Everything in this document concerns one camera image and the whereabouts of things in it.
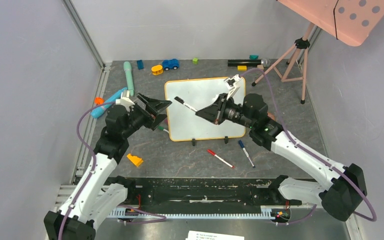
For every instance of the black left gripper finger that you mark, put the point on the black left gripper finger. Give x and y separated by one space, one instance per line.
156 121
154 106

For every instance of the green whiteboard marker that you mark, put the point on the green whiteboard marker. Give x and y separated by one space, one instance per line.
163 129

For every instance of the white cable duct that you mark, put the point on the white cable duct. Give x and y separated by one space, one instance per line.
262 214

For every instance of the yellow oval toy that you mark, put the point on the yellow oval toy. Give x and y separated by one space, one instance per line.
157 69

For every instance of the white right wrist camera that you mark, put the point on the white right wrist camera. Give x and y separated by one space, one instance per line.
232 84

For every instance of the blue toy crayon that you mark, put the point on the blue toy crayon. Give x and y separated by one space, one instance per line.
97 112

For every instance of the dark blue block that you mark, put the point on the dark blue block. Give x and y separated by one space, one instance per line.
140 64

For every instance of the mint green toy crayon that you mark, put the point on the mint green toy crayon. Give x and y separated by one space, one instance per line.
127 67

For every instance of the green cube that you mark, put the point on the green cube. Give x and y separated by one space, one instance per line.
195 61

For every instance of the orange framed whiteboard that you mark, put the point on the orange framed whiteboard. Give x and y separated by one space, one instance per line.
183 124

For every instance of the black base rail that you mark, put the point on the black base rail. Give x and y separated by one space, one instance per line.
212 196

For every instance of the pink tripod stand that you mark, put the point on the pink tripod stand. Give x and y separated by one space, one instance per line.
301 45

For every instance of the black microphone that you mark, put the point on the black microphone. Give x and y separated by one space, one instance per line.
249 62

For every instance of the red whiteboard marker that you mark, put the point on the red whiteboard marker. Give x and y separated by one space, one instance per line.
220 158

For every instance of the black whiteboard marker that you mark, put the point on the black whiteboard marker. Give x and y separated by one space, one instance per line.
181 101

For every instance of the pink perforated tray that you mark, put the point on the pink perforated tray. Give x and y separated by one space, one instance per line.
349 21

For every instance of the blue toy car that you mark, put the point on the blue toy car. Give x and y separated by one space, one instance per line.
170 64

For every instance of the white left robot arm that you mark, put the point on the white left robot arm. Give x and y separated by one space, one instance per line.
80 216

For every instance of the blue whiteboard marker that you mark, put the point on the blue whiteboard marker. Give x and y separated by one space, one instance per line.
241 144

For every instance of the yellow block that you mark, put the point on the yellow block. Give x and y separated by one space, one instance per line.
242 68

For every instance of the printed paper sheet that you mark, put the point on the printed paper sheet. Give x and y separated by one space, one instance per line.
200 235

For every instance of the teal block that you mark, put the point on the teal block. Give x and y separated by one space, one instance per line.
253 57

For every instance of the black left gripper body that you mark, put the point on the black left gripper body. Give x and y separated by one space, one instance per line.
140 117

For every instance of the beige wooden block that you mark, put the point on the beige wooden block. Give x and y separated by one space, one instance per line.
261 67

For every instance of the orange wedge block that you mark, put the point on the orange wedge block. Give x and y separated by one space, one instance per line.
137 161

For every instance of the orange toy piece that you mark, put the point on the orange toy piece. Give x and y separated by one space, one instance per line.
99 101

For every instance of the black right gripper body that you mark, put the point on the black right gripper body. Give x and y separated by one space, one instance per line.
219 111

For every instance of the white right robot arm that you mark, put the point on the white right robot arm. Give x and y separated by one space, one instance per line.
338 188

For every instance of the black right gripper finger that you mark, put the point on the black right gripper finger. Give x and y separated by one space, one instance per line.
215 107
210 116

